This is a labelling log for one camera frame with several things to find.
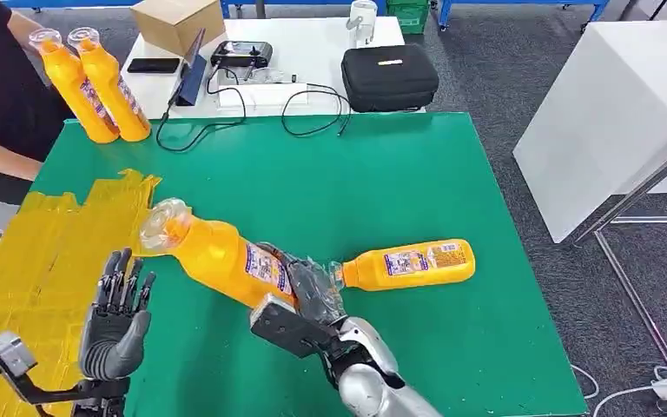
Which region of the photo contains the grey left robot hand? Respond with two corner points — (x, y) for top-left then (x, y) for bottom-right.
(78, 247), (157, 382)

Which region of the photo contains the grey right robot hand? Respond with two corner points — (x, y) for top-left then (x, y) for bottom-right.
(255, 242), (349, 328)

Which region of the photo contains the orange drink bottle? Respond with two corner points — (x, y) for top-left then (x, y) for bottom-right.
(138, 197), (301, 310)
(67, 25), (153, 144)
(28, 27), (121, 145)
(327, 238), (478, 293)

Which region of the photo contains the yellow sheet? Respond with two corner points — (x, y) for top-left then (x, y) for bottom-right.
(0, 168), (163, 417)

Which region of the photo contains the green mat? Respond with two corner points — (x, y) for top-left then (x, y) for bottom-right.
(27, 111), (590, 417)

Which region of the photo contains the flat white box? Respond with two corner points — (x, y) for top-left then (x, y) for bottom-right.
(215, 83), (313, 111)

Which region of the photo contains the black carry case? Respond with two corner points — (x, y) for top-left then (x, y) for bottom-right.
(340, 43), (440, 114)

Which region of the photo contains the small white table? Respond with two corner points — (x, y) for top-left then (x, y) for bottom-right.
(119, 15), (428, 121)

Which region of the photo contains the tablet with blue cover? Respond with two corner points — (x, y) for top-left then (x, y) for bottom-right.
(172, 28), (210, 109)

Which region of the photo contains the black handheld controller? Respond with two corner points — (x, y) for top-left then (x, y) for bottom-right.
(209, 40), (274, 70)

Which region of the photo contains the person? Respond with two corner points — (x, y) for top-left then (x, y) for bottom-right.
(0, 0), (76, 206)

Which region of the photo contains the white cup-shaped device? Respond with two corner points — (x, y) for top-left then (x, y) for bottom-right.
(345, 0), (379, 48)

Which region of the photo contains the black phone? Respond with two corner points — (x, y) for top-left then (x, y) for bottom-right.
(127, 57), (182, 75)

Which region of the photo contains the green crate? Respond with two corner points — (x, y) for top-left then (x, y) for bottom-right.
(385, 0), (432, 36)

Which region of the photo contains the cardboard box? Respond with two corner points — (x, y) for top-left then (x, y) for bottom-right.
(130, 0), (227, 57)

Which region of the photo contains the large white table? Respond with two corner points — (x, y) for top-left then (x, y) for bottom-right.
(512, 19), (667, 245)

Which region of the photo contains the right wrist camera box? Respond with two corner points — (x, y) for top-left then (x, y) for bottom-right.
(249, 293), (338, 361)

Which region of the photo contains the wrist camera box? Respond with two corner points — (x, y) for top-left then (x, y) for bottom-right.
(249, 293), (338, 361)
(0, 330), (90, 407)

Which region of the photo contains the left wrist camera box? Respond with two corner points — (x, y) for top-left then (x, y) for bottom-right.
(0, 330), (90, 407)

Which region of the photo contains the black cable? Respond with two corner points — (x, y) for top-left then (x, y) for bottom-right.
(154, 65), (248, 155)
(279, 83), (351, 138)

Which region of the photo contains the white floor cable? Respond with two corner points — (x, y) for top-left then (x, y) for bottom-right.
(568, 362), (667, 404)

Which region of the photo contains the blue metal frame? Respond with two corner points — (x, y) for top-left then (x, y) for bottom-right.
(0, 0), (139, 10)
(435, 0), (611, 31)

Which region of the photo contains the metal stand frame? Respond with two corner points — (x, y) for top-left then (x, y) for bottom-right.
(563, 100), (667, 398)

